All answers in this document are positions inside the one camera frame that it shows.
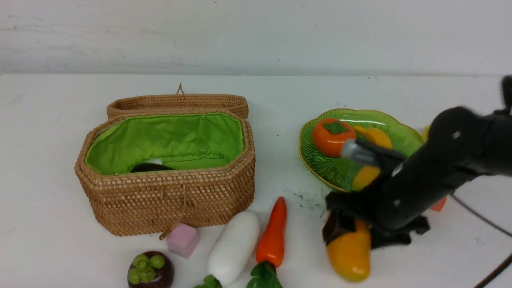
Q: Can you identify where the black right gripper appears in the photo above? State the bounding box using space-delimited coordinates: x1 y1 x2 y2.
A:
322 176 430 250

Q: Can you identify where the yellow orange mango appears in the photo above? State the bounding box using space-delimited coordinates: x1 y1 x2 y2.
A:
326 220 371 282

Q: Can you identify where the yellow banana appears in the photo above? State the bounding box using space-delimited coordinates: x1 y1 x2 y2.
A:
351 126 393 191

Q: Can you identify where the orange carrot with leaves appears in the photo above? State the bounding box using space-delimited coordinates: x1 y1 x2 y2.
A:
246 196 288 288

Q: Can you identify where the orange persimmon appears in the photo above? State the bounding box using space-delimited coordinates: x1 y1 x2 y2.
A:
312 118 357 158

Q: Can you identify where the white radish with leaves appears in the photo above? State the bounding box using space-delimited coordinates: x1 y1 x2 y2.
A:
197 211 261 288

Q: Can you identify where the dark purple mangosteen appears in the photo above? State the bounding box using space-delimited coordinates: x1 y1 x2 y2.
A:
127 250 175 288

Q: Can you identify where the purple eggplant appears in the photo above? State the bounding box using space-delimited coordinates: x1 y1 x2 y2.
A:
130 162 174 173

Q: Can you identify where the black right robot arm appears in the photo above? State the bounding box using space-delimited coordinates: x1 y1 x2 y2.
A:
322 75 512 248

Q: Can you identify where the green leaf-shaped plate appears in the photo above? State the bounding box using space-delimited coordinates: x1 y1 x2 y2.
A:
299 109 424 192

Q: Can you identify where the orange foam cube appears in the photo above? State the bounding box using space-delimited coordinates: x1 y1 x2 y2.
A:
429 197 447 212

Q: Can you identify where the yellow foam cube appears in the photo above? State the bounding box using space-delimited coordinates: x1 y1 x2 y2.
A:
421 125 430 142

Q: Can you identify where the pink foam cube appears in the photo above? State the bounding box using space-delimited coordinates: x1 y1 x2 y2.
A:
165 223 200 259

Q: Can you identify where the woven wicker basket lid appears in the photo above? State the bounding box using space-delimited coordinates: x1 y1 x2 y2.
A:
106 84 249 119

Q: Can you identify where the woven wicker basket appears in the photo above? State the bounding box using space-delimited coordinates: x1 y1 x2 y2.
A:
75 109 256 236

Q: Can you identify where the black cable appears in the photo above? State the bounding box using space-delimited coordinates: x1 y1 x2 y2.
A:
450 194 512 288

